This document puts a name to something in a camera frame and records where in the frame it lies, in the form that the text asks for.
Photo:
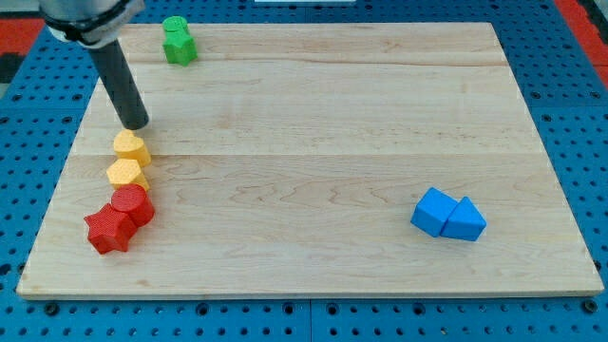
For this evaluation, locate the green star block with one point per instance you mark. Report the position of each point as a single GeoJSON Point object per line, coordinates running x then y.
{"type": "Point", "coordinates": [179, 48]}

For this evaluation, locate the yellow heart block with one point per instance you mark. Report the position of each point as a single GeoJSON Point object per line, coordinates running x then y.
{"type": "Point", "coordinates": [127, 145]}

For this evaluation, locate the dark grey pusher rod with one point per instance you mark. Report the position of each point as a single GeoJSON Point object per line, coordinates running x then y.
{"type": "Point", "coordinates": [120, 86]}

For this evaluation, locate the light wooden board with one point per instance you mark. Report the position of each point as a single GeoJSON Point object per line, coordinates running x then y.
{"type": "Point", "coordinates": [287, 161]}

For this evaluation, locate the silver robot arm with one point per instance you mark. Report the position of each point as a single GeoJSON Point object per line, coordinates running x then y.
{"type": "Point", "coordinates": [91, 23]}

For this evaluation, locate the yellow hexagon block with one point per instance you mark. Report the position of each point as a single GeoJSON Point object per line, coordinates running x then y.
{"type": "Point", "coordinates": [125, 171]}

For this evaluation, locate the blue cube block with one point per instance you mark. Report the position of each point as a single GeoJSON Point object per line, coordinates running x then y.
{"type": "Point", "coordinates": [432, 211]}

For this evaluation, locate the red cylinder block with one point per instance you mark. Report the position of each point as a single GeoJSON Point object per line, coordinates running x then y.
{"type": "Point", "coordinates": [132, 199]}

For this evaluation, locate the blue triangle block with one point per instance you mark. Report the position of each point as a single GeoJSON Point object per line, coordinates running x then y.
{"type": "Point", "coordinates": [465, 222]}

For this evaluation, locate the red star block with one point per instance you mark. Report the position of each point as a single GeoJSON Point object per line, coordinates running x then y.
{"type": "Point", "coordinates": [110, 230]}

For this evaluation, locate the green cylinder block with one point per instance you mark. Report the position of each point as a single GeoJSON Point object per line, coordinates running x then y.
{"type": "Point", "coordinates": [175, 24]}

